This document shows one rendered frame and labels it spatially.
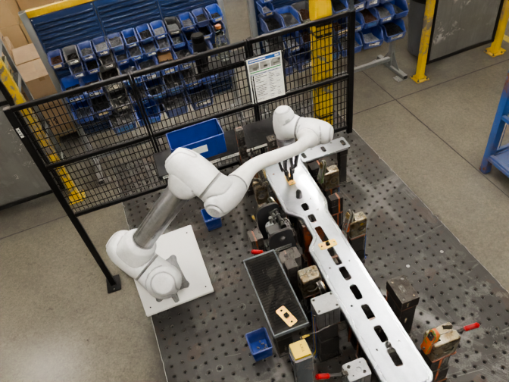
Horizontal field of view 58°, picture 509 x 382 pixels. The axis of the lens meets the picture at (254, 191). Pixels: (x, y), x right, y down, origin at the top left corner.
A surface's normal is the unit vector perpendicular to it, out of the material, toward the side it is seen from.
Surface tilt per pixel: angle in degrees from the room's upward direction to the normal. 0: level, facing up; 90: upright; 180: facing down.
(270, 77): 90
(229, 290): 0
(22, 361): 0
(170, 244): 43
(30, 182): 89
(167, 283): 48
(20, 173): 90
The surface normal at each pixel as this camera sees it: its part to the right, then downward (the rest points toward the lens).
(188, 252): 0.14, -0.08
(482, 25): 0.31, 0.69
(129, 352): -0.13, -0.70
